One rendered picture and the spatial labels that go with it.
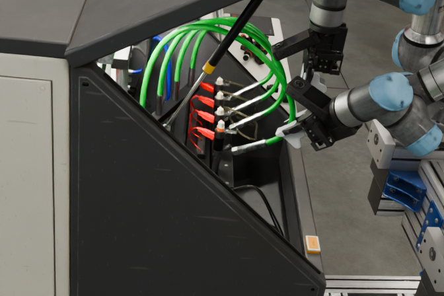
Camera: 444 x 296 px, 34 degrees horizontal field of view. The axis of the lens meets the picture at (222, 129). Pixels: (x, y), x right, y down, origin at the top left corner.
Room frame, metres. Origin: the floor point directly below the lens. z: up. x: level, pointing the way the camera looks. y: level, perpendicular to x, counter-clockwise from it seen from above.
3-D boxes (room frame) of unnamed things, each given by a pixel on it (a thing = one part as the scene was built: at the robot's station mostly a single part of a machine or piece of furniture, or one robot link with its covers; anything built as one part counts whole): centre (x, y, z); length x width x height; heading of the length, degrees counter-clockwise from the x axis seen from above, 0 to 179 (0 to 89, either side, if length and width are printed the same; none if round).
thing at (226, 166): (1.64, 0.01, 0.91); 0.34 x 0.10 x 0.15; 5
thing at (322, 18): (1.52, -0.20, 1.47); 0.08 x 0.08 x 0.05
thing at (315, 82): (1.51, -0.20, 1.28); 0.06 x 0.03 x 0.09; 95
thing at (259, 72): (2.23, -0.08, 0.97); 0.70 x 0.22 x 0.03; 5
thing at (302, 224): (1.54, -0.23, 0.87); 0.62 x 0.04 x 0.16; 5
